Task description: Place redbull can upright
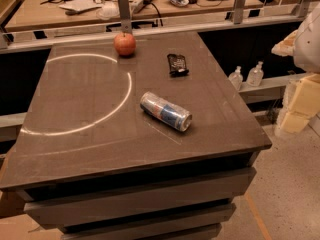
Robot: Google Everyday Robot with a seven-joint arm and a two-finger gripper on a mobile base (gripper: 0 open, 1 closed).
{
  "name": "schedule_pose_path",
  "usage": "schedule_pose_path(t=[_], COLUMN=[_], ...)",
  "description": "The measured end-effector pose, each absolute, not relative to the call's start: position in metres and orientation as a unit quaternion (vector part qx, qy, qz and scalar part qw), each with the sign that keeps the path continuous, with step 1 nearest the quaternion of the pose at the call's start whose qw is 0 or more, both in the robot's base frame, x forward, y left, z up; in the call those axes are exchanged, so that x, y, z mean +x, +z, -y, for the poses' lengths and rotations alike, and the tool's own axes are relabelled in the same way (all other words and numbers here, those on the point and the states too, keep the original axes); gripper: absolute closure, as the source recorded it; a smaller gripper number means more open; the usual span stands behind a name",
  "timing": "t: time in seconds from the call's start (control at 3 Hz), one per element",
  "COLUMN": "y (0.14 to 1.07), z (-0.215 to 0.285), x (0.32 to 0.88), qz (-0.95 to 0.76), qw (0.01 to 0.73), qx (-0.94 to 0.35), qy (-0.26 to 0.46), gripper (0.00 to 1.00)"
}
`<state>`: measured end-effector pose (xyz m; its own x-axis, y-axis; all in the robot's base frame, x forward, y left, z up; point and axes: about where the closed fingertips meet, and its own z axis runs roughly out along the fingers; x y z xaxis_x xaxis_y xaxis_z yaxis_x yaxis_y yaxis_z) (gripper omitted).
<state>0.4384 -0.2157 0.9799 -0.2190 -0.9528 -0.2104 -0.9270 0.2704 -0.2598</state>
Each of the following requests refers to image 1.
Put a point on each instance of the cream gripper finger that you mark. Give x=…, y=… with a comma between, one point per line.
x=286, y=46

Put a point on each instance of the red bull can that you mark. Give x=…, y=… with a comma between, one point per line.
x=165, y=111

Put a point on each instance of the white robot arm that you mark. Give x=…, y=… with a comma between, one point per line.
x=303, y=44

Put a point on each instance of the right clear sanitizer bottle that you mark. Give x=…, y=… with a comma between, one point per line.
x=255, y=75

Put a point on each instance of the black snack bar wrapper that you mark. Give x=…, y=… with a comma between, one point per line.
x=177, y=65

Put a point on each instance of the grey power strip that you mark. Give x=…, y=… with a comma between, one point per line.
x=138, y=5

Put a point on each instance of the red apple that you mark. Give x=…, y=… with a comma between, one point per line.
x=124, y=44

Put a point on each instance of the white paper stack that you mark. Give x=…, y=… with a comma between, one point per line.
x=80, y=5

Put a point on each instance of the grey drawer cabinet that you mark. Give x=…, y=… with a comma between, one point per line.
x=184, y=201

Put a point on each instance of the aluminium frame rail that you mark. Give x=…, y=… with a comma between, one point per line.
x=21, y=41

